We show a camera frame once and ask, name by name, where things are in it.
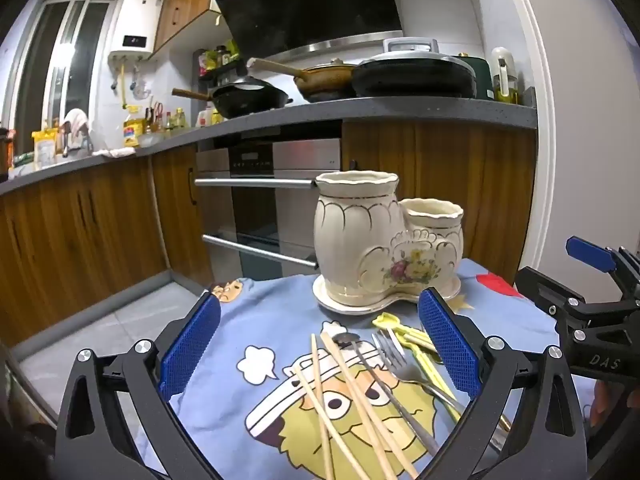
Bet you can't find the glass oil dispenser bottle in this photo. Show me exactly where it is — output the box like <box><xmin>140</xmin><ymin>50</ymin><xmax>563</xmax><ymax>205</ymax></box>
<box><xmin>490</xmin><ymin>46</ymin><xmax>523</xmax><ymax>105</ymax></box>

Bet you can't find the grey kitchen countertop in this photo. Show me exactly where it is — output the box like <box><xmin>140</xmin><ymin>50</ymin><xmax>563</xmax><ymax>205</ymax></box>
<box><xmin>0</xmin><ymin>95</ymin><xmax>538</xmax><ymax>196</ymax></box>

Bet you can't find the sliding glass window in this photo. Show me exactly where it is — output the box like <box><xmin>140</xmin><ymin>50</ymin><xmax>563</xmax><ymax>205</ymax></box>
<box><xmin>10</xmin><ymin>0</ymin><xmax>118</xmax><ymax>146</ymax></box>

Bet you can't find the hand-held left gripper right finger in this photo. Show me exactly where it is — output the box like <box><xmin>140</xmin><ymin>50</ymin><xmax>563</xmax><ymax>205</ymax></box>
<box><xmin>417</xmin><ymin>287</ymin><xmax>586</xmax><ymax>480</ymax></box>

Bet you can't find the black range hood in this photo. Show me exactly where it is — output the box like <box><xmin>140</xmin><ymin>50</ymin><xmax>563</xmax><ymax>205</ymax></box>
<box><xmin>210</xmin><ymin>0</ymin><xmax>405</xmax><ymax>61</ymax></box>

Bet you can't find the stainless built-in oven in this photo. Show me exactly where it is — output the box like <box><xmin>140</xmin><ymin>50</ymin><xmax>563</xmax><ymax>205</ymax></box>
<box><xmin>194</xmin><ymin>137</ymin><xmax>343</xmax><ymax>281</ymax></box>

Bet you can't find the row of seasoning bottles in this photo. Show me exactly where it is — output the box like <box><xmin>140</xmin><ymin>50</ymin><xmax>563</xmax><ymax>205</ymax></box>
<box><xmin>144</xmin><ymin>101</ymin><xmax>190</xmax><ymax>132</ymax></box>

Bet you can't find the white door frame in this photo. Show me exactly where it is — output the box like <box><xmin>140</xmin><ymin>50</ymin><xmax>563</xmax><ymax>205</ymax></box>
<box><xmin>500</xmin><ymin>0</ymin><xmax>558</xmax><ymax>281</ymax></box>

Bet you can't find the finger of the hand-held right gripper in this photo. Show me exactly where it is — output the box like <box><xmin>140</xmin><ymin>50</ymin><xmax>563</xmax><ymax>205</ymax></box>
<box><xmin>566</xmin><ymin>235</ymin><xmax>640</xmax><ymax>306</ymax></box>
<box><xmin>515</xmin><ymin>266</ymin><xmax>588</xmax><ymax>319</ymax></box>

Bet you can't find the white water heater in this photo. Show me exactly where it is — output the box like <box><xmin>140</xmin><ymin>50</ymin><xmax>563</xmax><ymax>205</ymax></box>
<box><xmin>107</xmin><ymin>0</ymin><xmax>165</xmax><ymax>61</ymax></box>

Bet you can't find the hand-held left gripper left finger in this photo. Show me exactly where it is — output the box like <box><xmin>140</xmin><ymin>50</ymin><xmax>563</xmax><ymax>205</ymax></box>
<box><xmin>55</xmin><ymin>290</ymin><xmax>223</xmax><ymax>480</ymax></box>

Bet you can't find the metal spoon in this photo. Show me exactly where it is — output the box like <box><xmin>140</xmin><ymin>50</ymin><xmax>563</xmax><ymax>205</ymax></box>
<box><xmin>332</xmin><ymin>332</ymin><xmax>441</xmax><ymax>456</ymax></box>

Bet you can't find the metal fork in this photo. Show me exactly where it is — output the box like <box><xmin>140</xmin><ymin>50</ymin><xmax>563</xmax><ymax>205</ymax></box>
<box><xmin>382</xmin><ymin>329</ymin><xmax>511</xmax><ymax>451</ymax></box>
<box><xmin>371</xmin><ymin>332</ymin><xmax>468</xmax><ymax>413</ymax></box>

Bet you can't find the white kitchen appliance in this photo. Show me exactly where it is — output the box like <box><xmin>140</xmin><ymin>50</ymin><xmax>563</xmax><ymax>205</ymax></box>
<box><xmin>382</xmin><ymin>36</ymin><xmax>441</xmax><ymax>56</ymax></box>

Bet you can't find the yellow food packet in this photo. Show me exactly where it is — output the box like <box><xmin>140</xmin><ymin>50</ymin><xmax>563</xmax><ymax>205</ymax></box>
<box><xmin>31</xmin><ymin>130</ymin><xmax>58</xmax><ymax>168</ymax></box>

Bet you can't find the yellow cooking oil bottle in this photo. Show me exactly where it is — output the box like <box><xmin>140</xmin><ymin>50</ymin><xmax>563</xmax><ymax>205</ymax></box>
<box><xmin>122</xmin><ymin>112</ymin><xmax>143</xmax><ymax>148</ymax></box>

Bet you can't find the green kitchen appliance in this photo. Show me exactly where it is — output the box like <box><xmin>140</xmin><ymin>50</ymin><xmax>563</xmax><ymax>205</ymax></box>
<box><xmin>452</xmin><ymin>54</ymin><xmax>493</xmax><ymax>100</ymax></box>

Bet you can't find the white rag on faucet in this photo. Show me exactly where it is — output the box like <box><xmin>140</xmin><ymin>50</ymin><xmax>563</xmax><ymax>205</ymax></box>
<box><xmin>64</xmin><ymin>108</ymin><xmax>93</xmax><ymax>148</ymax></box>

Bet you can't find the brown pan with wooden handle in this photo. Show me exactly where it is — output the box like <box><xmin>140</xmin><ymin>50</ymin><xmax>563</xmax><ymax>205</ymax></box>
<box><xmin>249</xmin><ymin>57</ymin><xmax>358</xmax><ymax>103</ymax></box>

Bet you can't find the black pan with lid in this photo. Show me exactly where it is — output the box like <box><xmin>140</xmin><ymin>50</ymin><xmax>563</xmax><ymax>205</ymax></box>
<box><xmin>350</xmin><ymin>55</ymin><xmax>477</xmax><ymax>99</ymax></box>

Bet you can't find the black spice rack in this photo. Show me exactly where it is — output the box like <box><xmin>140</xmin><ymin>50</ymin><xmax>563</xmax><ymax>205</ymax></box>
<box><xmin>192</xmin><ymin>40</ymin><xmax>246</xmax><ymax>96</ymax></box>

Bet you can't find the person's right hand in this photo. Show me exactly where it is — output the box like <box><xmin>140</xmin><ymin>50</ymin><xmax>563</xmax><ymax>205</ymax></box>
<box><xmin>590</xmin><ymin>377</ymin><xmax>632</xmax><ymax>427</ymax></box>

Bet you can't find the blue cartoon printed cloth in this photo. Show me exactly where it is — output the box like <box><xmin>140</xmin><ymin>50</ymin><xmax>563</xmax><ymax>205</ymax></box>
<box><xmin>135</xmin><ymin>257</ymin><xmax>591</xmax><ymax>480</ymax></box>

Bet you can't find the cream ceramic cutlery holder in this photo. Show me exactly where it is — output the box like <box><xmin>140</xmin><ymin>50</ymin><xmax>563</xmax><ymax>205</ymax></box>
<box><xmin>312</xmin><ymin>170</ymin><xmax>463</xmax><ymax>316</ymax></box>

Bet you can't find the black wok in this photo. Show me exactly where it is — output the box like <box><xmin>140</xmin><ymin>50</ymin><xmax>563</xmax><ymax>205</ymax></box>
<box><xmin>172</xmin><ymin>77</ymin><xmax>293</xmax><ymax>120</ymax></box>

